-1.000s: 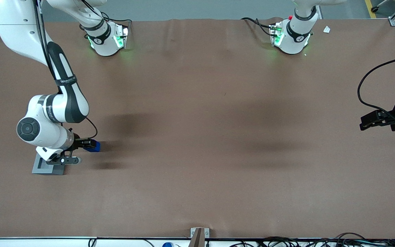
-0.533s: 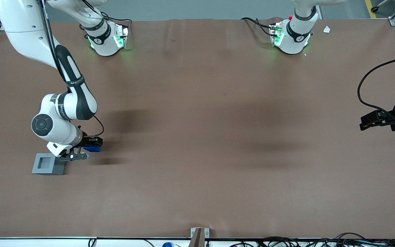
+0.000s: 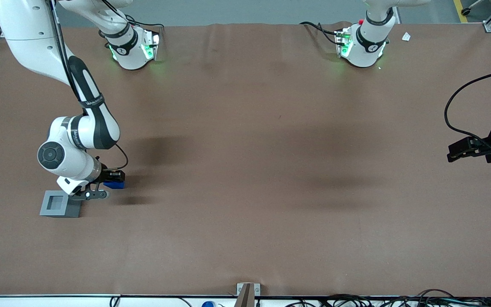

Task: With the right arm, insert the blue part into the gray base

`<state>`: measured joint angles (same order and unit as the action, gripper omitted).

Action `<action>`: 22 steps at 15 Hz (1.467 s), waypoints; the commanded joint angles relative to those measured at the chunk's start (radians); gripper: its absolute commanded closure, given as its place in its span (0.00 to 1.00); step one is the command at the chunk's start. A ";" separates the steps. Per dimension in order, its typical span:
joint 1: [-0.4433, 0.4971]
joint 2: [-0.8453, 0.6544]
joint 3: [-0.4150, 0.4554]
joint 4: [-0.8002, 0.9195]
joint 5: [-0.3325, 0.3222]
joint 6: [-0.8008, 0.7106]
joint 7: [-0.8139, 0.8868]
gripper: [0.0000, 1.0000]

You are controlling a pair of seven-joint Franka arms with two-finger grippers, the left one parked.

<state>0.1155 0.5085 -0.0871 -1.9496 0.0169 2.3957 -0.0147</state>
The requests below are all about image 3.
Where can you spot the metal bracket with post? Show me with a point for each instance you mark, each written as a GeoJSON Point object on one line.
{"type": "Point", "coordinates": [246, 294]}

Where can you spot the small blue square part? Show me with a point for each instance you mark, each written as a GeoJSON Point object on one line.
{"type": "Point", "coordinates": [114, 185]}

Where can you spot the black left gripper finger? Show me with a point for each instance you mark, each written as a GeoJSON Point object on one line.
{"type": "Point", "coordinates": [457, 151]}

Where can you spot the black caster wheel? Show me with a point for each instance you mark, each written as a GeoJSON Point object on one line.
{"type": "Point", "coordinates": [466, 11]}

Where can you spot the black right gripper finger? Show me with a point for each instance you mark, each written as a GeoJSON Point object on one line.
{"type": "Point", "coordinates": [108, 179]}
{"type": "Point", "coordinates": [120, 175]}

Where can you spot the brown table mat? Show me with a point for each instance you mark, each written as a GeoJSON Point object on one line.
{"type": "Point", "coordinates": [245, 170]}

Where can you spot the gray square base block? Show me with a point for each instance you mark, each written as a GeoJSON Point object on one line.
{"type": "Point", "coordinates": [74, 211]}

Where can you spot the white paper scrap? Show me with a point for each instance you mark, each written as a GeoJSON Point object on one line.
{"type": "Point", "coordinates": [406, 36]}

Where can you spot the small blue round cap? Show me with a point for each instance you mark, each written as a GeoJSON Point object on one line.
{"type": "Point", "coordinates": [208, 304]}

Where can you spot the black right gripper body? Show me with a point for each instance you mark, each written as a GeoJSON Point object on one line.
{"type": "Point", "coordinates": [109, 175]}

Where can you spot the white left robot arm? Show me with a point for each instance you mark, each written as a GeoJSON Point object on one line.
{"type": "Point", "coordinates": [367, 42]}

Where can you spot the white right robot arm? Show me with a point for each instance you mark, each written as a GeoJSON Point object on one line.
{"type": "Point", "coordinates": [94, 123]}

